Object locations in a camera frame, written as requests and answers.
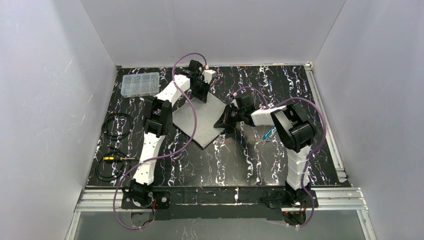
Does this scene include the grey cloth napkin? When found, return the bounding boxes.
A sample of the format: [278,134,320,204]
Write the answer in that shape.
[172,92,226,149]

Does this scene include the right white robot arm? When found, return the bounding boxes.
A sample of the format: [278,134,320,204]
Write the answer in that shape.
[213,95,316,203]

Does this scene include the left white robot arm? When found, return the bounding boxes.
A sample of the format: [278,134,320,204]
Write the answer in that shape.
[123,60,217,205]

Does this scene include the blue metallic fork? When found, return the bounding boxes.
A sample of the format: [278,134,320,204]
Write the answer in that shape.
[261,126,278,141]

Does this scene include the clear plastic organizer box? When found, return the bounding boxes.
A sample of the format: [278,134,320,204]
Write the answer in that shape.
[120,72,160,98]

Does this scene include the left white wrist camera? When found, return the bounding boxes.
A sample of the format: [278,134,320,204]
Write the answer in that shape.
[203,68,217,85]

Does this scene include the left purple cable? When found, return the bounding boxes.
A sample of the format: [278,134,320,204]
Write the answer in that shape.
[111,52,210,231]

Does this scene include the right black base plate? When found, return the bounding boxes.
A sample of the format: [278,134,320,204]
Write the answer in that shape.
[260,189,319,210]

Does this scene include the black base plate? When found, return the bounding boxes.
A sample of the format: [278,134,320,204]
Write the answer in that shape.
[121,191,171,210]
[260,189,319,210]

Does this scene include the upper black coiled cable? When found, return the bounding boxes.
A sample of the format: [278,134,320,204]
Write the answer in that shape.
[101,113,135,141]

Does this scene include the black coiled cable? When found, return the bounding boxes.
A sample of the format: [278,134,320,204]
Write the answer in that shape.
[101,113,135,141]
[94,150,137,183]

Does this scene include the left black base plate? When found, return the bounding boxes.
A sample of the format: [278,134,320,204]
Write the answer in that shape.
[121,191,171,210]

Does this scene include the lower black coiled cable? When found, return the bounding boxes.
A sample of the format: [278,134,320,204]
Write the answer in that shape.
[94,150,137,183]

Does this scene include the aluminium front rail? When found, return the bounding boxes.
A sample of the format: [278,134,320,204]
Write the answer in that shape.
[75,186,369,212]

